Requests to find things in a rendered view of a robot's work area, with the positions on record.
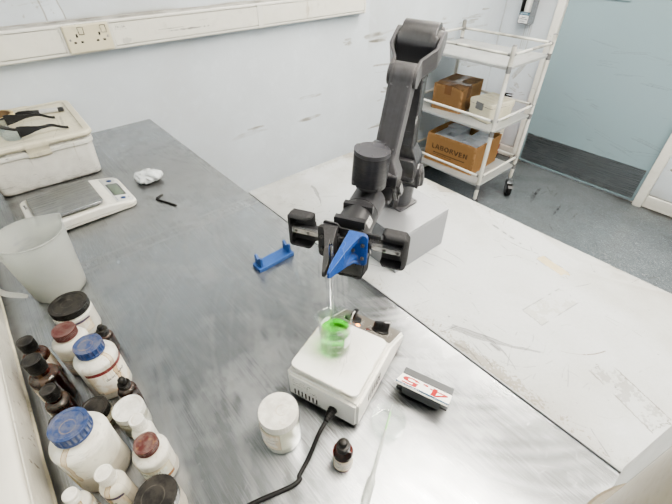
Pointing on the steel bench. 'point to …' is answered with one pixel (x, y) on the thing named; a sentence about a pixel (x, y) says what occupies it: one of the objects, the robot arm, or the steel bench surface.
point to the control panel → (375, 332)
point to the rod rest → (273, 258)
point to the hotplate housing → (311, 391)
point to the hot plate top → (366, 360)
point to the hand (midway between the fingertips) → (334, 259)
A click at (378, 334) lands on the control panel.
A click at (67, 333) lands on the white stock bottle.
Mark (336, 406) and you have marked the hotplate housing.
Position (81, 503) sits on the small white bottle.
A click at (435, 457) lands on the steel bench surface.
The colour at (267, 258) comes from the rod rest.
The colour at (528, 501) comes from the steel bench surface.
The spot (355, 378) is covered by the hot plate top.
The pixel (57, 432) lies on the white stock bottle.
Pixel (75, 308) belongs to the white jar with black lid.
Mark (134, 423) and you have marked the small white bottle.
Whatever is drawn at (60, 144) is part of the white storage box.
